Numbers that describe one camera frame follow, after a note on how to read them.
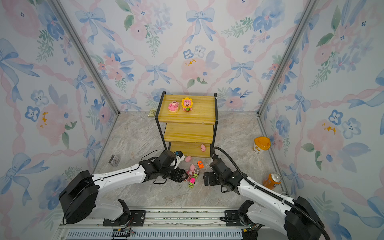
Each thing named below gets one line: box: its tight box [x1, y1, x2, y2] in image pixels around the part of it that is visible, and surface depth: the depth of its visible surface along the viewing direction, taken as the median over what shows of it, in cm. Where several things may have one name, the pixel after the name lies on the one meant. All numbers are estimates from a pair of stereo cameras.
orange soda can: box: [263, 172, 283, 190], surface depth 78 cm
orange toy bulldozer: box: [197, 160, 205, 169], surface depth 93 cm
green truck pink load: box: [188, 177, 196, 189], surface depth 85 cm
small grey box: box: [108, 154, 119, 167], surface depth 92 cm
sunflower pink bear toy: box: [181, 97, 193, 112], surface depth 73 cm
